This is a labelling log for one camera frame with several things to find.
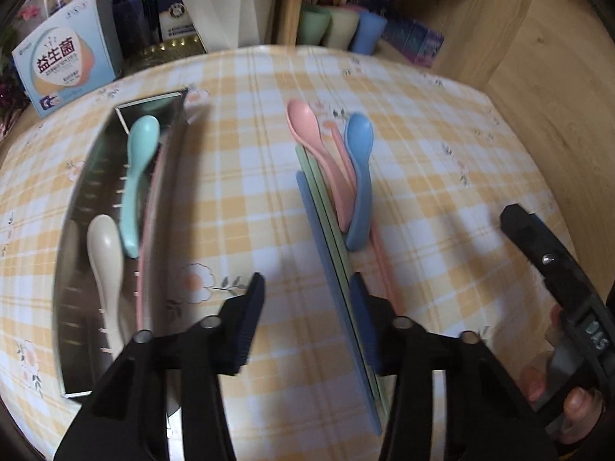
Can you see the wooden shelf unit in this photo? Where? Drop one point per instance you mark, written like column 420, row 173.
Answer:
column 288, row 9

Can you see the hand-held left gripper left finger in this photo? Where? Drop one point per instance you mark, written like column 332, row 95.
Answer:
column 242, row 331

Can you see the green cup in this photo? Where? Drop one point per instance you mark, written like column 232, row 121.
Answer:
column 312, row 24

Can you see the beige cup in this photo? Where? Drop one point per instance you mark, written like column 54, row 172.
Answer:
column 342, row 29

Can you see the white and blue product box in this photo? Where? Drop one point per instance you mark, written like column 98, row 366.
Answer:
column 67, row 67

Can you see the small white blue box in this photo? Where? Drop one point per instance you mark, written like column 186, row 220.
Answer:
column 175, row 17

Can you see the person's right hand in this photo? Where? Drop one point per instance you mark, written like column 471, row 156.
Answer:
column 581, row 413

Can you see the purple box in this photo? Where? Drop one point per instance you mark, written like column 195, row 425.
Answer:
column 415, row 41

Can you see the metal utensil tray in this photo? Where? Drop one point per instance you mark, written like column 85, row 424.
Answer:
column 96, row 187

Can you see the green spoon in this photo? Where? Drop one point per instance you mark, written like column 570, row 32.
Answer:
column 144, row 134

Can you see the blue-grey chopstick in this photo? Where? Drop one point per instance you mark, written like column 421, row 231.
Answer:
column 331, row 297

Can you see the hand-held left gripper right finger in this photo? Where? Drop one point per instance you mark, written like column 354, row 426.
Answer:
column 367, row 331

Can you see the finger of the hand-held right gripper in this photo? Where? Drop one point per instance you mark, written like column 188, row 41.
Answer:
column 543, row 249

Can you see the beige spoon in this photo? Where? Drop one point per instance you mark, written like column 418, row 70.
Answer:
column 102, row 240

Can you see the blue cup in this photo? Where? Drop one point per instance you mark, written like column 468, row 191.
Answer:
column 369, row 33

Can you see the blue spoon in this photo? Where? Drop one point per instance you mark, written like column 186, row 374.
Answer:
column 359, row 129

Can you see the red roses in white pot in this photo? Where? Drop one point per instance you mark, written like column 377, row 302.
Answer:
column 226, row 9

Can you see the yellow checked floral tablecloth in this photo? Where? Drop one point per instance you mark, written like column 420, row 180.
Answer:
column 432, row 153

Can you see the pink spoon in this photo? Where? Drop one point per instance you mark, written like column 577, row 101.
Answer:
column 302, row 120

